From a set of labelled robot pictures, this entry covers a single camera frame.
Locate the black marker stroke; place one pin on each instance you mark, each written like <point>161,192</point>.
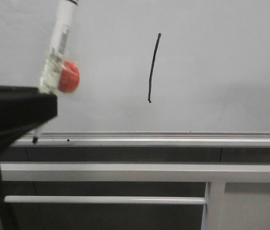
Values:
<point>152,68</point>

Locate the whiteboard with aluminium frame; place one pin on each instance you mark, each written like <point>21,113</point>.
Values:
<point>211,79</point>

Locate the white whiteboard marker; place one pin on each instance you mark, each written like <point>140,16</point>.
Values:
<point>50,75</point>

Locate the white metal stand frame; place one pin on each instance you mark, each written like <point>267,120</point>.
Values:
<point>215,175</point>

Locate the white horizontal stand rod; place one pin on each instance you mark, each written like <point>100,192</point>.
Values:
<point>106,200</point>

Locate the red round magnet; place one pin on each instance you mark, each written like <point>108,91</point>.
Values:
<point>69,78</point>

